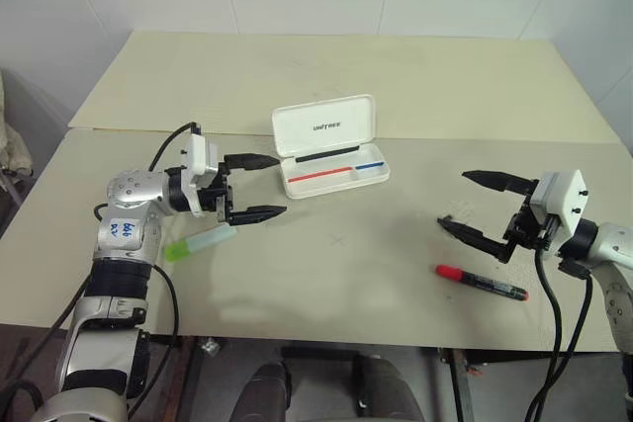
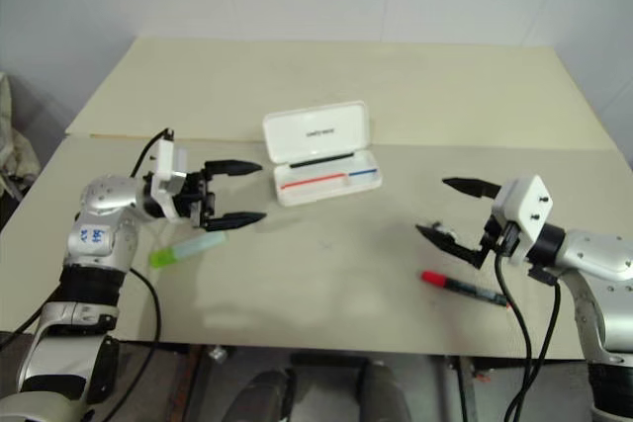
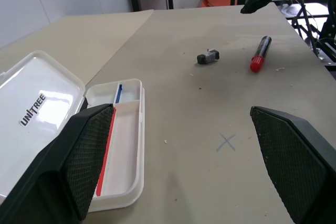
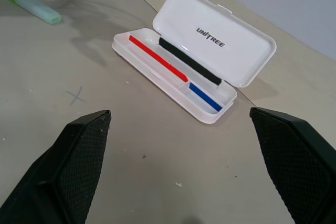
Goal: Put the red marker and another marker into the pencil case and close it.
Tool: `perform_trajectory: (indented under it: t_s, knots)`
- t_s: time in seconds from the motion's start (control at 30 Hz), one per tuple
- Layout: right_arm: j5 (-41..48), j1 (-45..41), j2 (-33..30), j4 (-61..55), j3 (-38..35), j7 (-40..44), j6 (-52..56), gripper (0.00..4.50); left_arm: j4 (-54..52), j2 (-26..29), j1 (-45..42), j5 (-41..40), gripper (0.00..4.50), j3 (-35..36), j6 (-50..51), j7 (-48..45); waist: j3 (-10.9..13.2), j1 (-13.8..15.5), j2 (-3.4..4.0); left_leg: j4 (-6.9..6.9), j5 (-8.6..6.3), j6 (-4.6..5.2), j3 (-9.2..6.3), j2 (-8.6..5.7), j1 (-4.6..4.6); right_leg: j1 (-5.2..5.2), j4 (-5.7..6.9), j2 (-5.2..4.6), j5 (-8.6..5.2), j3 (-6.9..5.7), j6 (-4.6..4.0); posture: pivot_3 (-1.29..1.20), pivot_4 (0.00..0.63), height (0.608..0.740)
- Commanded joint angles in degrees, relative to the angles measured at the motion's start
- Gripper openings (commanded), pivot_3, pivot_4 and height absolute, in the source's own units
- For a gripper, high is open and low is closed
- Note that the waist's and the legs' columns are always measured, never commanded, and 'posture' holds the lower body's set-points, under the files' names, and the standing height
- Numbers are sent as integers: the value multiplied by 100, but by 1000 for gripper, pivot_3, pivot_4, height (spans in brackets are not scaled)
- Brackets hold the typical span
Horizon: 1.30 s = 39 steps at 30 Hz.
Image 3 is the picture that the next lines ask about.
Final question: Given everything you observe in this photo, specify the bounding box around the white plastic pencil case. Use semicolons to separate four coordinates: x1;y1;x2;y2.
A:
0;50;145;212

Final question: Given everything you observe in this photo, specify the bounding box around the black metal stand frame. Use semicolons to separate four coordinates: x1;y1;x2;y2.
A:
278;0;336;71

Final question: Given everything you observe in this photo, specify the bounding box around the blue pen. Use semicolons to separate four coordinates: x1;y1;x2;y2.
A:
114;83;124;104

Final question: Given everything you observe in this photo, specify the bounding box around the red pen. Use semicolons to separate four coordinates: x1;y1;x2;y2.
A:
96;108;117;197

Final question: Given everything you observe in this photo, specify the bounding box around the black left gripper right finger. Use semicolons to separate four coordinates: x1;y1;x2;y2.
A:
249;105;336;224

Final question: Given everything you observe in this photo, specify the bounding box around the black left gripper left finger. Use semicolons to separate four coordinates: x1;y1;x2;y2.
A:
0;103;117;224

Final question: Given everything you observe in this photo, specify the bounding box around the orange object under table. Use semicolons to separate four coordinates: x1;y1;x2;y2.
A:
201;0;232;8

